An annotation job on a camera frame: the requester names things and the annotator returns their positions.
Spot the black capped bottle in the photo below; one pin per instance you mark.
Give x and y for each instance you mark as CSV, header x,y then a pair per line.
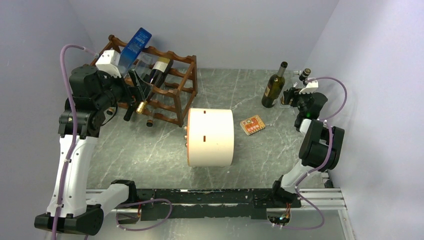
x,y
130,110

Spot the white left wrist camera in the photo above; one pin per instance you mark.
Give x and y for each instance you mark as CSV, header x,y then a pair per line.
x,y
108,62

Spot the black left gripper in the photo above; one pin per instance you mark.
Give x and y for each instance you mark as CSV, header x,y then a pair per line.
x,y
142,87

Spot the orange patterned small card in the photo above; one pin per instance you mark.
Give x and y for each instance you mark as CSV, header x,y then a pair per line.
x,y
252,125

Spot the dark bottle white label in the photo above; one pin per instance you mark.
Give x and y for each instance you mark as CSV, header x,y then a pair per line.
x,y
159,72

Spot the blue boxed bottle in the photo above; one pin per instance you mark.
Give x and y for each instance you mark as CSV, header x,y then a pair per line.
x,y
132,50

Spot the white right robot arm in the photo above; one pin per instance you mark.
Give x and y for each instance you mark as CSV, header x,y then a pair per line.
x,y
320,149

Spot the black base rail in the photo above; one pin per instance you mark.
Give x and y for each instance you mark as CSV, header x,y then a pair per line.
x,y
155,204

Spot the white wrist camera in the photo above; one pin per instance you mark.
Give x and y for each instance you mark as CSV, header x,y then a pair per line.
x,y
108,62
310,88

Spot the white cylindrical container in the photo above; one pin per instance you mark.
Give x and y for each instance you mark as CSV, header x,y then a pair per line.
x,y
210,137

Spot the clear glass liquor bottle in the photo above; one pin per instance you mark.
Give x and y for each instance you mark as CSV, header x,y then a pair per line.
x,y
297,79

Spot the aluminium frame rail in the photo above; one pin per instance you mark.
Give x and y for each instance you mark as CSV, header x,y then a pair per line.
x,y
324,195

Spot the brown wooden wine rack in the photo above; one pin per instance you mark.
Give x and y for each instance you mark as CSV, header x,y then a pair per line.
x,y
173,99

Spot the dark green wine bottle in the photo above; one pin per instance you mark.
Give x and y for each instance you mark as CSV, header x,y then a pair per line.
x,y
274,86

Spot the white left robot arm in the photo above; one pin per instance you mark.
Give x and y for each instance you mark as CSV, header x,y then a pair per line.
x,y
90,92

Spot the gold capped bottle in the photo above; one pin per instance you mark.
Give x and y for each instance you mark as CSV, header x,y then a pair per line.
x,y
141,107

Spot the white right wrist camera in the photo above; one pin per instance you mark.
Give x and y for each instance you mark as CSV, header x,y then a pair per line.
x,y
310,88

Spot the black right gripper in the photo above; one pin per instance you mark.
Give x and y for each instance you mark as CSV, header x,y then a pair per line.
x,y
290,93

